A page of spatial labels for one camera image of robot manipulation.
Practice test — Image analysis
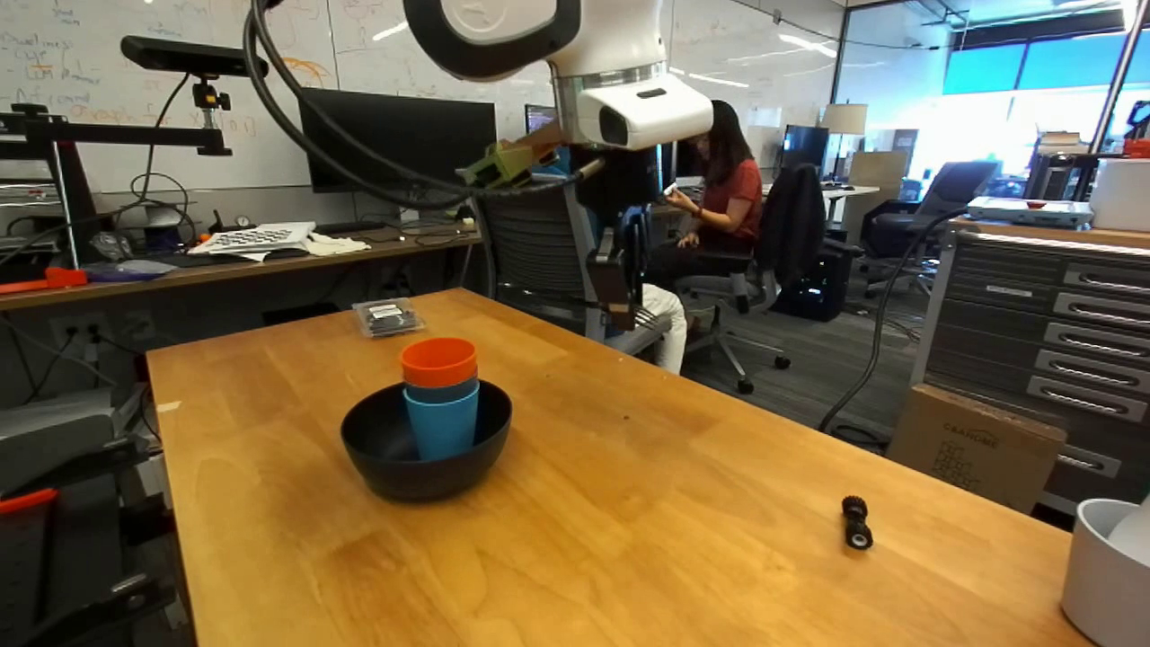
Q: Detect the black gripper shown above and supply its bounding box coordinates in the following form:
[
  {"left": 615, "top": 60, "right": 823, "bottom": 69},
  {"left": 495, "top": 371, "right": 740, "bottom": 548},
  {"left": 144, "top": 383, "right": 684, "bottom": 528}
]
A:
[{"left": 571, "top": 143, "right": 662, "bottom": 335}]

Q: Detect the orange plastic cup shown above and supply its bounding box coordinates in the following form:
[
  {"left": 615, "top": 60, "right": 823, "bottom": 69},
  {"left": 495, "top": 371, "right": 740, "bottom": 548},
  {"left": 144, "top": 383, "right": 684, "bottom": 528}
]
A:
[{"left": 395, "top": 335, "right": 483, "bottom": 392}]

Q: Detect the dark teal green cup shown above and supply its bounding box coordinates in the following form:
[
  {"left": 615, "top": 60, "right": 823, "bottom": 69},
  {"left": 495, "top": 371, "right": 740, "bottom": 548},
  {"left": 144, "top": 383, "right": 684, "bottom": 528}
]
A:
[{"left": 399, "top": 379, "right": 483, "bottom": 407}]

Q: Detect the light blue plastic cup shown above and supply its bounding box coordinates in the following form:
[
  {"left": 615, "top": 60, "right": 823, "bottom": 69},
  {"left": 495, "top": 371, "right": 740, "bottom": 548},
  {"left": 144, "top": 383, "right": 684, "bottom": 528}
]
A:
[{"left": 399, "top": 383, "right": 483, "bottom": 468}]

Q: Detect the black bowl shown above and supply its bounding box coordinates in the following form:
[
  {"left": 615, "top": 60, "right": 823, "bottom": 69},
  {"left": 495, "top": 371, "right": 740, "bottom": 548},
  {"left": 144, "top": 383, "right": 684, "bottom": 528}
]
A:
[{"left": 337, "top": 379, "right": 513, "bottom": 503}]

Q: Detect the person in blue hoodie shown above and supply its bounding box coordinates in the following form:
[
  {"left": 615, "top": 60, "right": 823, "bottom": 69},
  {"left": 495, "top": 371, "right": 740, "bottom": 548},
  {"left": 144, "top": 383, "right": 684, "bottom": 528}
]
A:
[{"left": 559, "top": 177, "right": 690, "bottom": 379}]

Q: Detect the grey mesh office chair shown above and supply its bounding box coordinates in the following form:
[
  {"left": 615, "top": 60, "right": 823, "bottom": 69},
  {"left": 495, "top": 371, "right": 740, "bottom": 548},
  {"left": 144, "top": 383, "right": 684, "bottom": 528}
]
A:
[{"left": 477, "top": 190, "right": 598, "bottom": 335}]

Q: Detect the person in red shirt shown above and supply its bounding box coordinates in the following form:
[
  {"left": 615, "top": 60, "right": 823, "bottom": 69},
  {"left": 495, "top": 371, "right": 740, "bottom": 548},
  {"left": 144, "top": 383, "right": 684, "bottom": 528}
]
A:
[{"left": 662, "top": 102, "right": 767, "bottom": 292}]

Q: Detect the black office chair with jacket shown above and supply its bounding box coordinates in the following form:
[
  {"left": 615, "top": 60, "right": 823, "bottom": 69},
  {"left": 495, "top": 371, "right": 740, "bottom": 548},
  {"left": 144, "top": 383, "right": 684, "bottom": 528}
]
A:
[{"left": 680, "top": 157, "right": 830, "bottom": 399}]

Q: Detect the large black monitor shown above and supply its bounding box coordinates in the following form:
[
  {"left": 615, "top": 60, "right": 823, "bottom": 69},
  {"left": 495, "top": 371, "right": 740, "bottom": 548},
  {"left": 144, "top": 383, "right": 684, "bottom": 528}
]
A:
[{"left": 293, "top": 84, "right": 498, "bottom": 195}]

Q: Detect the white lamp shade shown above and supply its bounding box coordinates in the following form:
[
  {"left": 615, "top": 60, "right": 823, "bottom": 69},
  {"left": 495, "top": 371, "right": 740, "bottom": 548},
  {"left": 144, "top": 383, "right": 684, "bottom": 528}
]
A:
[{"left": 823, "top": 102, "right": 871, "bottom": 137}]

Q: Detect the dark blue office chair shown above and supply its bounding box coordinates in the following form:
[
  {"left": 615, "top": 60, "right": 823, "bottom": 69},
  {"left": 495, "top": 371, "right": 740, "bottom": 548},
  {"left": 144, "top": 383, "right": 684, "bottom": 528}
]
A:
[{"left": 859, "top": 157, "right": 1004, "bottom": 301}]

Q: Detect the small black clip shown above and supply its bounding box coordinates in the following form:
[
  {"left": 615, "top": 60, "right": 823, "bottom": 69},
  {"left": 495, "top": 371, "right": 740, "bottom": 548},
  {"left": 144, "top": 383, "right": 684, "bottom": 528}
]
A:
[{"left": 836, "top": 494, "right": 878, "bottom": 555}]

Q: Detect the stack of white papers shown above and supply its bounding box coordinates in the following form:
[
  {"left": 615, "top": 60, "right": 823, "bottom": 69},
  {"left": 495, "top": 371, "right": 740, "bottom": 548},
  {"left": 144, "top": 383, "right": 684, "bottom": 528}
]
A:
[{"left": 187, "top": 220, "right": 375, "bottom": 267}]

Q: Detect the cardboard box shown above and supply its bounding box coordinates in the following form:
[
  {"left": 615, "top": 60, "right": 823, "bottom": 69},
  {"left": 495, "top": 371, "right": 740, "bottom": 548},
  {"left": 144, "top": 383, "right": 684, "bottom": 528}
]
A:
[{"left": 884, "top": 380, "right": 1071, "bottom": 516}]

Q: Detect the grey drawer tool cabinet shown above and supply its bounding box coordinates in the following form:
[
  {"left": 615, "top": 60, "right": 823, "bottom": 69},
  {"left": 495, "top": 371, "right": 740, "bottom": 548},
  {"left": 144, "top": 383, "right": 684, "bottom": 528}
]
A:
[{"left": 919, "top": 222, "right": 1150, "bottom": 506}]

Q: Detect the long wooden workbench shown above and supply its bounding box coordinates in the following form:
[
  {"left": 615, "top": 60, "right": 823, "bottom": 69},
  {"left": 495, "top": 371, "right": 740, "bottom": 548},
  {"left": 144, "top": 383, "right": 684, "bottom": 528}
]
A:
[{"left": 0, "top": 220, "right": 483, "bottom": 315}]

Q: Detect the black device on cabinet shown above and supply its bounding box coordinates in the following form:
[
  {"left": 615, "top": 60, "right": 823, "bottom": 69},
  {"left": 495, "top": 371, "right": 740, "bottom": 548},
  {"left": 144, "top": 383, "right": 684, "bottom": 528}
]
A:
[{"left": 1022, "top": 128, "right": 1091, "bottom": 205}]

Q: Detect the white box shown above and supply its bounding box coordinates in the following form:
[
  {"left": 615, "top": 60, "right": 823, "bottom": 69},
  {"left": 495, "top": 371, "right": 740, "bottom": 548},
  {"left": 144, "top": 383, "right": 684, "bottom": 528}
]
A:
[{"left": 1087, "top": 156, "right": 1150, "bottom": 235}]

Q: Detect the white cylindrical container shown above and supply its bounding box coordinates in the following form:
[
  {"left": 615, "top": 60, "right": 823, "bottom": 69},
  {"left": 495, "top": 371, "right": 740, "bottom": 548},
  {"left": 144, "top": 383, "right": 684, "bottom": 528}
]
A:
[{"left": 1058, "top": 497, "right": 1150, "bottom": 647}]

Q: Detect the red tool on bench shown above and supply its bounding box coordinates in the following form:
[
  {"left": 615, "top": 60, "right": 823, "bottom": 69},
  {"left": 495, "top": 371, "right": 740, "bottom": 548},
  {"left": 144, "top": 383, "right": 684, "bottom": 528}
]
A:
[{"left": 0, "top": 261, "right": 90, "bottom": 300}]

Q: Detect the grey storage bin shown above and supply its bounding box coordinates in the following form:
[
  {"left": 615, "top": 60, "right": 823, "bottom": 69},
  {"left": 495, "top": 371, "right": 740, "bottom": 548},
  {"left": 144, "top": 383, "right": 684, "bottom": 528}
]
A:
[{"left": 0, "top": 387, "right": 121, "bottom": 497}]

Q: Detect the yellow-green wrist camera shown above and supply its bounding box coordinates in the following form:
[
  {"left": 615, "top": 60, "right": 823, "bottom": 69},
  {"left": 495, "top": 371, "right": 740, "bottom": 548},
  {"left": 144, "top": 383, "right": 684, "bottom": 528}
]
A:
[{"left": 459, "top": 122, "right": 576, "bottom": 195}]

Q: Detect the black camera on stand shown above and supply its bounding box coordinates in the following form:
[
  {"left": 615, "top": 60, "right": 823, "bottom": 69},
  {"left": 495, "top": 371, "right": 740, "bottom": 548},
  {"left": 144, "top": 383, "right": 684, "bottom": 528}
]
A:
[{"left": 117, "top": 31, "right": 268, "bottom": 84}]

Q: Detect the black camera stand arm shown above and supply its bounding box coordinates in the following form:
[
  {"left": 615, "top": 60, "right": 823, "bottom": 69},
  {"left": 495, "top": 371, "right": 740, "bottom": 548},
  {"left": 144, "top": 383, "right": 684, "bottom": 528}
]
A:
[{"left": 0, "top": 102, "right": 237, "bottom": 272}]

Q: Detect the red clamp handle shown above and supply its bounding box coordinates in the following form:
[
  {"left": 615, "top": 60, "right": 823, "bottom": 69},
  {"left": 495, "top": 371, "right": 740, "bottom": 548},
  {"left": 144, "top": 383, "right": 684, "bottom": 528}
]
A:
[{"left": 0, "top": 480, "right": 60, "bottom": 520}]

